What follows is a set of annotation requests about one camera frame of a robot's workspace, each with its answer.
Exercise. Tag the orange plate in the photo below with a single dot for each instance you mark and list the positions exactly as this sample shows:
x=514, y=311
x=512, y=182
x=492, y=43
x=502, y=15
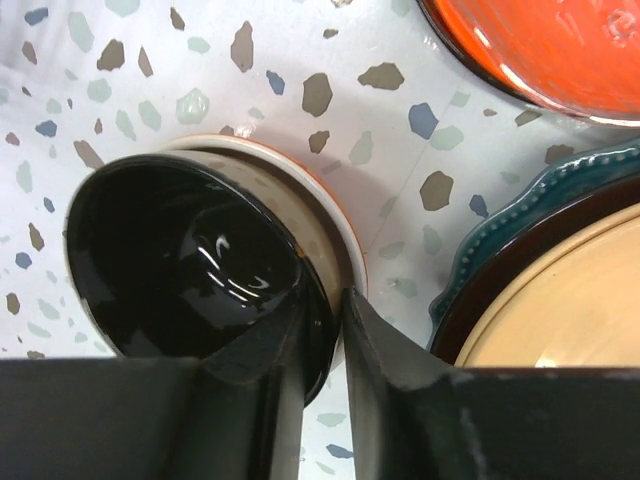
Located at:
x=550, y=50

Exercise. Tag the orange ceramic bowl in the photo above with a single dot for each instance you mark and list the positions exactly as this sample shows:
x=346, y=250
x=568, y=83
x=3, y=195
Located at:
x=302, y=176

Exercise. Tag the yellow plate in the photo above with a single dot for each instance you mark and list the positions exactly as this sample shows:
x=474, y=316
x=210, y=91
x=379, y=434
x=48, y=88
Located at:
x=576, y=305

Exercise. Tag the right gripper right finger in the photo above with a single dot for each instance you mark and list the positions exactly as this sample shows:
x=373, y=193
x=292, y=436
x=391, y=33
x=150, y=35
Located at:
x=413, y=416

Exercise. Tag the red floral plate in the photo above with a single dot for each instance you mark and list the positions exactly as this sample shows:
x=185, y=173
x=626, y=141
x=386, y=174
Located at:
x=470, y=50

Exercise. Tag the teal embossed plate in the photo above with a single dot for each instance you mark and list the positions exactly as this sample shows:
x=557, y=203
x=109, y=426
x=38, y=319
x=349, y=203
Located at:
x=561, y=182

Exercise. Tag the dark brown beige plate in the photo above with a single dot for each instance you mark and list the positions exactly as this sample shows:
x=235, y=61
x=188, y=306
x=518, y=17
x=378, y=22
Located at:
x=520, y=252

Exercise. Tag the clear glass plate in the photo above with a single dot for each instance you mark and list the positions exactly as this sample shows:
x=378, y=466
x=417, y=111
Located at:
x=560, y=60

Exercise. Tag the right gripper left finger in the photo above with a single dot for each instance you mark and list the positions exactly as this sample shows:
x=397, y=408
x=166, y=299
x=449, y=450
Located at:
x=234, y=415

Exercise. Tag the beige small plate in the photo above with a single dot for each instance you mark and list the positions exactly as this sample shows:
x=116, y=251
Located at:
x=179, y=253

